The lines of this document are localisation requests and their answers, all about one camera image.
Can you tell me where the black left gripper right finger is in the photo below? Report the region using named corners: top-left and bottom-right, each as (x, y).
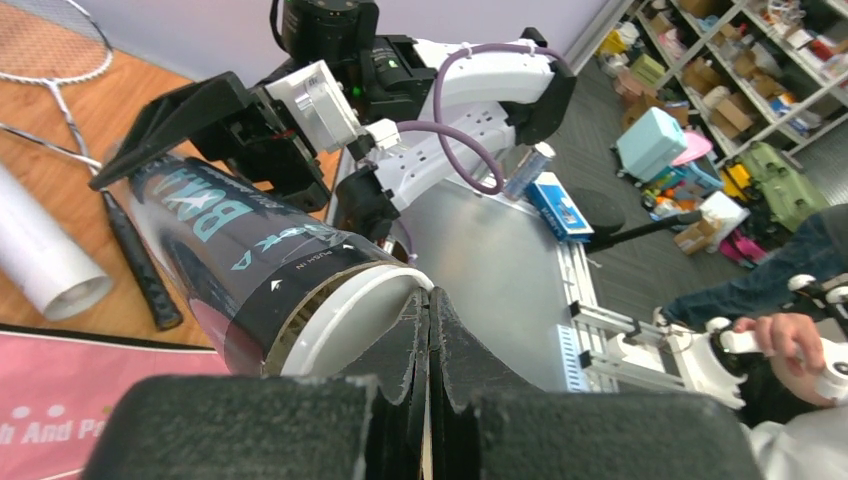
top-left (429, 288), bottom-right (761, 479)

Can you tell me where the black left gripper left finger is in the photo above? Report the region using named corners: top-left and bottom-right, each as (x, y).
top-left (82, 288), bottom-right (429, 479)

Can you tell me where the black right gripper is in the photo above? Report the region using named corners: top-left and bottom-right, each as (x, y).
top-left (88, 71), bottom-right (330, 212)

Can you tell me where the black shuttlecock tube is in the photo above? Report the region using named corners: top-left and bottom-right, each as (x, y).
top-left (124, 156), bottom-right (433, 376)

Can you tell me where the white shuttlecock tube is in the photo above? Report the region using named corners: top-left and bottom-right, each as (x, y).
top-left (1, 168), bottom-right (113, 321)

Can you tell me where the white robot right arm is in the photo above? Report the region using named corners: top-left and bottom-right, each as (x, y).
top-left (90, 1), bottom-right (576, 240)

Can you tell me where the operator hand on controller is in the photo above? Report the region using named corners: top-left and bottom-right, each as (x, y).
top-left (733, 313), bottom-right (835, 408)

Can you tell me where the white racket left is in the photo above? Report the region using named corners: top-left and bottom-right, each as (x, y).
top-left (1, 1), bottom-right (114, 171)

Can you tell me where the white racket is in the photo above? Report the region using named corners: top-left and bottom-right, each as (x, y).
top-left (1, 1), bottom-right (114, 171)
top-left (0, 122), bottom-right (185, 333)

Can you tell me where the white racket right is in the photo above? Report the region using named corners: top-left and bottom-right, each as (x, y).
top-left (0, 122), bottom-right (185, 333)

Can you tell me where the blue cardboard box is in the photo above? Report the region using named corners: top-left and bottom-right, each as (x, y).
top-left (525, 172), bottom-right (594, 243)

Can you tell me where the pink racket cover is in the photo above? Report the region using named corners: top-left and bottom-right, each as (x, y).
top-left (1, 333), bottom-right (228, 479)

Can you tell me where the mint green suitcase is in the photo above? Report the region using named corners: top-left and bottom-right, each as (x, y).
top-left (612, 107), bottom-right (687, 186)

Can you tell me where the operator dark trouser leg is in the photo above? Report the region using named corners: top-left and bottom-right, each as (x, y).
top-left (653, 203), bottom-right (847, 330)

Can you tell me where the metal storage shelf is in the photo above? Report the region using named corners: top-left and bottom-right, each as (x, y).
top-left (628, 1), bottom-right (847, 161)

